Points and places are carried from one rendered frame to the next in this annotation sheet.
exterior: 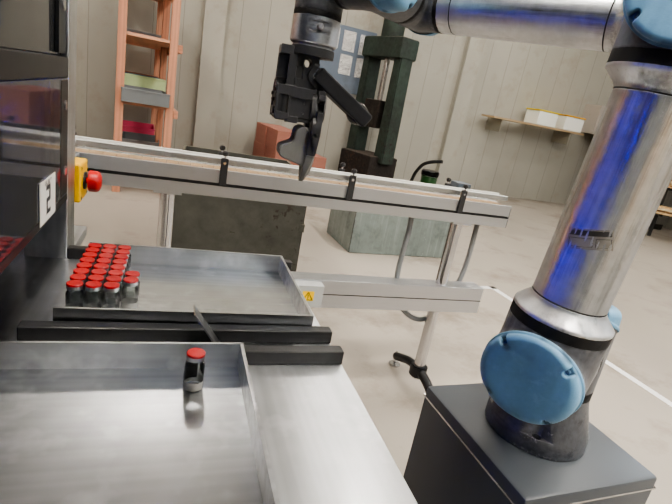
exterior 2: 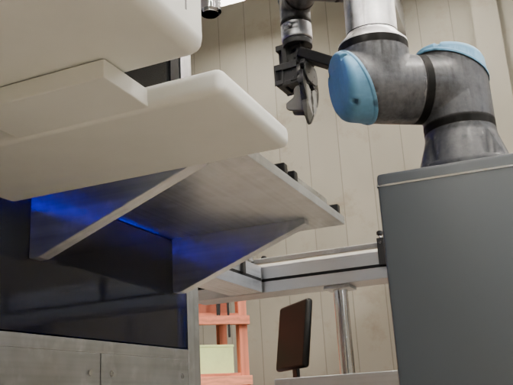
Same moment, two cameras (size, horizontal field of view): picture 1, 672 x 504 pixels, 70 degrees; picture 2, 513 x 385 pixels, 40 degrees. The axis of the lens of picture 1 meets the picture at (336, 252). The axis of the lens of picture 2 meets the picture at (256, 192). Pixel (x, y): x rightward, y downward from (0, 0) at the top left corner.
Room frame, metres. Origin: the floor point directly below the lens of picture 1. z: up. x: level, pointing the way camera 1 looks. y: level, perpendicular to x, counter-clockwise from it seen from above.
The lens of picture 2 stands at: (-0.38, -0.86, 0.46)
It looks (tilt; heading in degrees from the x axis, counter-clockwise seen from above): 17 degrees up; 43
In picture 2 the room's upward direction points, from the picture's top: 3 degrees counter-clockwise
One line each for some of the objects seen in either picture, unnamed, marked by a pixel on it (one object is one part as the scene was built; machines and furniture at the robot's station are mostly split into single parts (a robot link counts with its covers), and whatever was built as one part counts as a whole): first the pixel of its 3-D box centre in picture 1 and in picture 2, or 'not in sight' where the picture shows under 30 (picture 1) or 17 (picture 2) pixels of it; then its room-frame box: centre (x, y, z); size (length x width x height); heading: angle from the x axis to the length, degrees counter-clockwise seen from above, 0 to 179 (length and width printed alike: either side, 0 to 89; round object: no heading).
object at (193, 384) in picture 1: (194, 371); not in sight; (0.47, 0.13, 0.90); 0.02 x 0.02 x 0.04
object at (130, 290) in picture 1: (130, 293); not in sight; (0.63, 0.28, 0.90); 0.02 x 0.02 x 0.05
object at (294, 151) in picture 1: (295, 153); (298, 105); (0.80, 0.10, 1.12); 0.06 x 0.03 x 0.09; 106
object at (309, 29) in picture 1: (315, 34); (296, 34); (0.82, 0.10, 1.31); 0.08 x 0.08 x 0.05
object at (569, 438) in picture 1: (543, 400); (462, 153); (0.66, -0.36, 0.84); 0.15 x 0.15 x 0.10
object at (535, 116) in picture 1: (540, 117); not in sight; (9.52, -3.32, 1.60); 0.47 x 0.39 x 0.27; 113
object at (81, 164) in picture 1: (63, 178); not in sight; (0.86, 0.52, 0.99); 0.08 x 0.07 x 0.07; 110
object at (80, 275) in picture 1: (85, 275); not in sight; (0.66, 0.36, 0.90); 0.18 x 0.02 x 0.05; 20
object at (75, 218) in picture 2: not in sight; (116, 208); (0.30, 0.10, 0.79); 0.34 x 0.03 x 0.13; 110
